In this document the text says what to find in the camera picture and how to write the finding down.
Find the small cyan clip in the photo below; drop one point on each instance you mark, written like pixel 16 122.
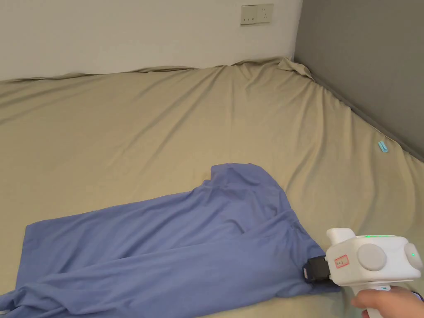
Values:
pixel 383 147

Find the person's right hand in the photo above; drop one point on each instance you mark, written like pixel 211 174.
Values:
pixel 387 303

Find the beige wall socket plate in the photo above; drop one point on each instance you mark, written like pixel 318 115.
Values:
pixel 257 15

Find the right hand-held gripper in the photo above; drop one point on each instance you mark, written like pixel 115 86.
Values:
pixel 371 256

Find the bed with beige sheet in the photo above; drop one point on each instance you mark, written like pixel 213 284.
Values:
pixel 139 126

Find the blue garment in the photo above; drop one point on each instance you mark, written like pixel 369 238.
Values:
pixel 159 245

